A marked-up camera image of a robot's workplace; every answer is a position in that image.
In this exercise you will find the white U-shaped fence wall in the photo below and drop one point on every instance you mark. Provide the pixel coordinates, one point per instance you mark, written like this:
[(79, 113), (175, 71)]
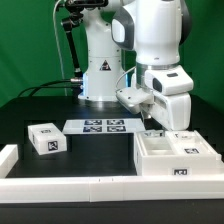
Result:
[(97, 189)]

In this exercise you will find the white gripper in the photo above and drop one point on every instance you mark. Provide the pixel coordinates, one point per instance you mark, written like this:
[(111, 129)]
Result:
[(172, 112)]

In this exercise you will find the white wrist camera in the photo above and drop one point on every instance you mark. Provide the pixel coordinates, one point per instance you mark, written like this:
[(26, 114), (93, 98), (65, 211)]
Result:
[(132, 98)]

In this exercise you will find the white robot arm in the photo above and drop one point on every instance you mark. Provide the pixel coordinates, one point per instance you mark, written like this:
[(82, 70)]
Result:
[(134, 60)]

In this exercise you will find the white cabinet body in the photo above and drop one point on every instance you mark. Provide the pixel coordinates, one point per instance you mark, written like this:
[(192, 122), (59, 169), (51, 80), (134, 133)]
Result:
[(155, 157)]

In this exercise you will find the white small tagged box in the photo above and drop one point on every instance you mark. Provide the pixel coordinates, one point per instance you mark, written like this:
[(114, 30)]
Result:
[(47, 138)]

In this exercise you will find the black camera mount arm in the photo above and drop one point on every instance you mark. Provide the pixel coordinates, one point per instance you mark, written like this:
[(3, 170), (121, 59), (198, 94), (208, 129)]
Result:
[(75, 18)]

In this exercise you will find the white cabinet door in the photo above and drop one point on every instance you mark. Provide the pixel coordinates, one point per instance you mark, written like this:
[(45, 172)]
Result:
[(188, 143), (153, 133)]

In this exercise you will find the white flat tag base plate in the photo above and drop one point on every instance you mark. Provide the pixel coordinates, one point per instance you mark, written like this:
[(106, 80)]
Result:
[(103, 126)]

